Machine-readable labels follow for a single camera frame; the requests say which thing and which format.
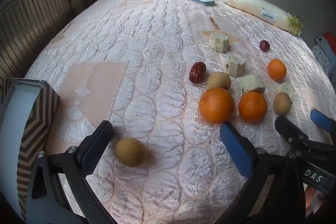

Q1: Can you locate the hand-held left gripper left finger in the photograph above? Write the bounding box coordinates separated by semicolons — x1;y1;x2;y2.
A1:
25;120;116;224

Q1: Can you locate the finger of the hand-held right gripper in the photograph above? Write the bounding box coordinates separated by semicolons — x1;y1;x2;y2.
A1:
275;116;310;147
310;109;336;135

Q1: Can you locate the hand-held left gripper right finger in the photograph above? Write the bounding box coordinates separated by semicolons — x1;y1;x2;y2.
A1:
220;122;306;224

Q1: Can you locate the round brown longan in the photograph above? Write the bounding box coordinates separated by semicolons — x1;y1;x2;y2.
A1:
207;71;232;90
273;92;293;116
115;138;146;168

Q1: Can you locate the medium orange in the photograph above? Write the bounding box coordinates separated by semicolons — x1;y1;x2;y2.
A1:
238;91;268;124

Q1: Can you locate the large orange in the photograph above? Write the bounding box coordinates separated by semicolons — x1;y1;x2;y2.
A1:
199;87;235;124

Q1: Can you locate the striped cardboard box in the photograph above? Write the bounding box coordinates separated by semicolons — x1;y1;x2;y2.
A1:
0;77;61;222

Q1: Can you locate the large wrinkled red date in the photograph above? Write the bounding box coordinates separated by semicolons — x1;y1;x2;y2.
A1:
189;62;207;85

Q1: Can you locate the near white nougat cube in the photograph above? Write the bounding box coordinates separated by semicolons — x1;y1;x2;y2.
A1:
237;74;265;97

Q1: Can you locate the white nougat cube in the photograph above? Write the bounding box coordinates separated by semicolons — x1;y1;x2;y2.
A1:
237;74;265;97
209;32;229;53
224;54;246;76

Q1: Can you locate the small orange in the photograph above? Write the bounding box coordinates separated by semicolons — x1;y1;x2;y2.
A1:
267;58;287;82

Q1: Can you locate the pile of clothes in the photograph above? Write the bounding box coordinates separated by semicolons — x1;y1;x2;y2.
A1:
310;33;336;80

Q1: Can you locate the middle white nougat cube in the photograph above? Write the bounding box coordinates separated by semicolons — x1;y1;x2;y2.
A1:
224;54;246;76

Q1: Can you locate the pink quilted bedspread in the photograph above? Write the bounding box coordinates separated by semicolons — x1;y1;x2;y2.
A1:
24;0;334;224

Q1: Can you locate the far white nougat cube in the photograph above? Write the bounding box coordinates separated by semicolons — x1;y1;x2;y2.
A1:
209;32;229;53

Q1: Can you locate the plastic-wrapped white radish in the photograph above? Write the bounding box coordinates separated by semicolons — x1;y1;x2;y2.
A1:
220;0;304;36

